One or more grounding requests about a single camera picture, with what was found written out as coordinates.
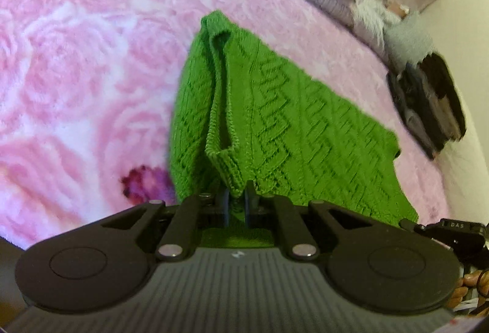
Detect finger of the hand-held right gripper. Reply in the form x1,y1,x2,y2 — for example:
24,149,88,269
398,219,426,235

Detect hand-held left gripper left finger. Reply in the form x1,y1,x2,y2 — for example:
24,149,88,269
97,190,232,261

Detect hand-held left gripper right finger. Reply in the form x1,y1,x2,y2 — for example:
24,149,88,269
244,180,383,261

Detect green knit sweater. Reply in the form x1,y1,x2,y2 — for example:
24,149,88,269
168,10,419,227

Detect person's right hand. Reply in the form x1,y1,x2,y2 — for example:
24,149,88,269
453,268,489,315

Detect dark bag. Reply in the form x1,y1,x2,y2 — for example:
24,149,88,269
386,52,467,161

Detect grey fuzzy cloth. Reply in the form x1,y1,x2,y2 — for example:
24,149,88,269
353,0,436,70

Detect pink floral blanket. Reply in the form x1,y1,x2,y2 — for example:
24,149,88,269
0,0,459,253

